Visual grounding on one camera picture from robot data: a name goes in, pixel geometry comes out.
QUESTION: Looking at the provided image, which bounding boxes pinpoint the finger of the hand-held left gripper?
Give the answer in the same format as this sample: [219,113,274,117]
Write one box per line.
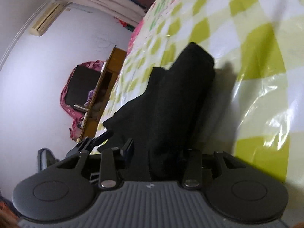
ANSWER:
[65,130,114,158]

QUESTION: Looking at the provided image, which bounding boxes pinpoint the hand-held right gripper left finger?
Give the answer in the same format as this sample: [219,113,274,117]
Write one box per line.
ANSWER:
[57,138,135,191]

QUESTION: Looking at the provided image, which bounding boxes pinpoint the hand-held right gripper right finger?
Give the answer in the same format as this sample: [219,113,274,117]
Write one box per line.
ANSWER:
[182,149,248,191]

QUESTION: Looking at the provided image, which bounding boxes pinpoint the black pants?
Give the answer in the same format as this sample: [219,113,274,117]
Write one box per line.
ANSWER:
[102,42,215,181]

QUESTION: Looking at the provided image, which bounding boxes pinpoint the purple cloth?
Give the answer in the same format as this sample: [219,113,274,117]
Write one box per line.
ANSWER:
[84,89,97,106]

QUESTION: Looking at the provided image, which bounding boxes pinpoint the wooden desk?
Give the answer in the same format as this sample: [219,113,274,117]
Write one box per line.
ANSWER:
[76,45,127,142]

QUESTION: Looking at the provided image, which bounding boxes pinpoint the black monitor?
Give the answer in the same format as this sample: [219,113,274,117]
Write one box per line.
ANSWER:
[65,65,102,107]

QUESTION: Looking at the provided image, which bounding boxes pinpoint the red and green bag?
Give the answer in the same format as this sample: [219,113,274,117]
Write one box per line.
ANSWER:
[114,17,135,32]

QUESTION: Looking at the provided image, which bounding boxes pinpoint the green checked bedspread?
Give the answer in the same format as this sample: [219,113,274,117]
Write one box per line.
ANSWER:
[96,0,304,188]

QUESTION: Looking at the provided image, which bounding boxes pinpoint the beige air conditioner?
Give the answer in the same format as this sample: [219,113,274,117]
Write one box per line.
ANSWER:
[30,2,66,37]

